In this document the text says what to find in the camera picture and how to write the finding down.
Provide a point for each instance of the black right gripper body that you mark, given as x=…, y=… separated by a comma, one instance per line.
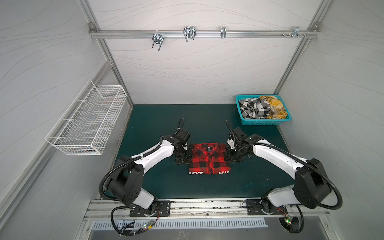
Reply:
x=234, y=154

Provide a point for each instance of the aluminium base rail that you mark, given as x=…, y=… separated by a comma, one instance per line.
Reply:
x=197, y=209

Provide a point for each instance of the black white checkered shirt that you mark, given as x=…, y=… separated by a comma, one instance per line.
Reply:
x=254, y=108

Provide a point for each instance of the yellow plaid shirt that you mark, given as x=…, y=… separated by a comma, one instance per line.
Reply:
x=277, y=109

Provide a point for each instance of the aluminium horizontal rail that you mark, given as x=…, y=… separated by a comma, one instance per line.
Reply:
x=201, y=34

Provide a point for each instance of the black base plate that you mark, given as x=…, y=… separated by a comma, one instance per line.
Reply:
x=157, y=208
x=255, y=207

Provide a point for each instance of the metal bracket hook right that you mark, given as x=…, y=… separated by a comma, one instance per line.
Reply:
x=295, y=34

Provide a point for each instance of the aluminium corner frame post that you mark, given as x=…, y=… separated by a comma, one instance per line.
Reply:
x=94, y=26

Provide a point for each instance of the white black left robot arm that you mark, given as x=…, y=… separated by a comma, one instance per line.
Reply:
x=125, y=181

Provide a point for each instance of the metal clip hook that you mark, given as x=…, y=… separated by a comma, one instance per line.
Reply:
x=223, y=32

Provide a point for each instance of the metal u-bolt hook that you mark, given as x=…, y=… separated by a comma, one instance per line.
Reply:
x=158, y=40
x=189, y=33

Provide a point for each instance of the right aluminium corner post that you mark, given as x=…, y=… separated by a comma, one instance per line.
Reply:
x=303, y=43

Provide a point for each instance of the metal u-bolt hook middle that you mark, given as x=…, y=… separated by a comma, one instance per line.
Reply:
x=189, y=33

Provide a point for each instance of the teal plastic basket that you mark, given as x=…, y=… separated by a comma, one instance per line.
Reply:
x=260, y=122

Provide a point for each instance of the metal u-bolt hook left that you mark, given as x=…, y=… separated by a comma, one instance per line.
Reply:
x=158, y=40

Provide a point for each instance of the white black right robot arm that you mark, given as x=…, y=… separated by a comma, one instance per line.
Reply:
x=311, y=184

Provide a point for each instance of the red black plaid shirt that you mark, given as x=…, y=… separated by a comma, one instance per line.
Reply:
x=208, y=159

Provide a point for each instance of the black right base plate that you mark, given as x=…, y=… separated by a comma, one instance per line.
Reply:
x=255, y=207

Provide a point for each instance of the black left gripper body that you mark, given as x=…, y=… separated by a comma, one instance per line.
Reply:
x=184, y=155

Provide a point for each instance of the white wire basket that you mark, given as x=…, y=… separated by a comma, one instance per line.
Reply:
x=85, y=127

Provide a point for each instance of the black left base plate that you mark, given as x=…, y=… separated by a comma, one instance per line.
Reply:
x=157, y=208

